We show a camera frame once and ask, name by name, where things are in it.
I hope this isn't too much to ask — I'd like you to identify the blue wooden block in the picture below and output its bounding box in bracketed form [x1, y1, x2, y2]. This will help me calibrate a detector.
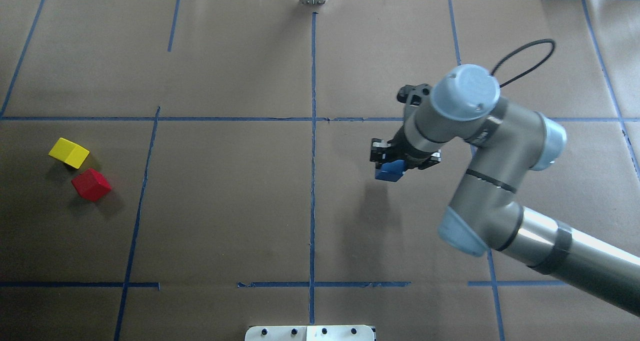
[374, 159, 407, 182]

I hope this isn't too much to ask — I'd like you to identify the red wooden block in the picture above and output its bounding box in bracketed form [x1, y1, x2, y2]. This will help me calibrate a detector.
[71, 168, 112, 202]

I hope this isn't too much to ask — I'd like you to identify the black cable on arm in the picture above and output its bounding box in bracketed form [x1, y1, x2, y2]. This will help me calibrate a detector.
[490, 39, 556, 88]

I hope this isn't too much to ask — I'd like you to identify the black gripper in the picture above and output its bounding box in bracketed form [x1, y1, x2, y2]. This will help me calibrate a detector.
[369, 84, 442, 178]

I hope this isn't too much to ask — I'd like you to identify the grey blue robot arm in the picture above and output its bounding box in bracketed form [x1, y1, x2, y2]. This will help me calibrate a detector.
[370, 64, 640, 316]

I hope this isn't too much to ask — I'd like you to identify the yellow wooden block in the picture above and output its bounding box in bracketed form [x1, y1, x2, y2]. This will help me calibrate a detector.
[48, 137, 90, 170]

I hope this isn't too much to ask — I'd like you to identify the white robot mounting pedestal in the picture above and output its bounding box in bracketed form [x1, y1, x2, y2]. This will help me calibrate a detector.
[244, 324, 377, 341]

